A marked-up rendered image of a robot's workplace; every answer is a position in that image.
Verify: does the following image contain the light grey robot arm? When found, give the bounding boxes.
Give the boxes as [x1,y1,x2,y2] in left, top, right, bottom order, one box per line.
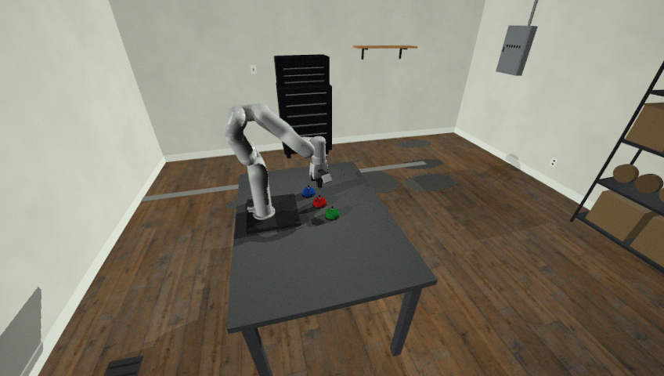
[224,103,327,220]

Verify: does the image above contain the red dome bell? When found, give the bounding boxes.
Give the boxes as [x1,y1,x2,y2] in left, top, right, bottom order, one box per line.
[313,195,327,208]

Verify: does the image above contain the green dome bell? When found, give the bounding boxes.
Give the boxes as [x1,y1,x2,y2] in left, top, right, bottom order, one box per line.
[325,206,340,220]

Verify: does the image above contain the blue bell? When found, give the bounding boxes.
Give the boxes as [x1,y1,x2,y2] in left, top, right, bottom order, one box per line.
[302,186,316,197]

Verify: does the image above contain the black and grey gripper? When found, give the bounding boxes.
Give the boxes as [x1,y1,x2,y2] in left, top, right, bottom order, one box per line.
[309,160,328,188]

